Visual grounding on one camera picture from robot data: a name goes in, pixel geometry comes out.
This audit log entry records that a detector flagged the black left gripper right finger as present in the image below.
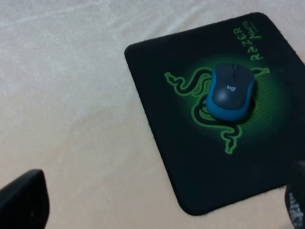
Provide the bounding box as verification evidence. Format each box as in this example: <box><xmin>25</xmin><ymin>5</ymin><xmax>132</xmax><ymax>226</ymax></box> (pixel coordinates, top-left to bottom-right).
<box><xmin>285</xmin><ymin>161</ymin><xmax>305</xmax><ymax>229</ymax></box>

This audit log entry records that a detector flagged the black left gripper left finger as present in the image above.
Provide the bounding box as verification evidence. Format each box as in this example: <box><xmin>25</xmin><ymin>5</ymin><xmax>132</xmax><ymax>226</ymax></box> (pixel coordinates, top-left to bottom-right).
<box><xmin>0</xmin><ymin>169</ymin><xmax>50</xmax><ymax>229</ymax></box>

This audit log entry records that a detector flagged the grey blue wireless mouse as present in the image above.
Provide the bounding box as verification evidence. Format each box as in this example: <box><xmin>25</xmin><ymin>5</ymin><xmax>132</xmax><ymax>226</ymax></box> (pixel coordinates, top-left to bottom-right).
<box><xmin>206</xmin><ymin>63</ymin><xmax>255</xmax><ymax>121</ymax></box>

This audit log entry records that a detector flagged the black green Razer mouse pad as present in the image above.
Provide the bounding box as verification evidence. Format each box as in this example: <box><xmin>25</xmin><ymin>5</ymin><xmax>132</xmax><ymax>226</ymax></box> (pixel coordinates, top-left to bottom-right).
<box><xmin>124</xmin><ymin>12</ymin><xmax>305</xmax><ymax>216</ymax></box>

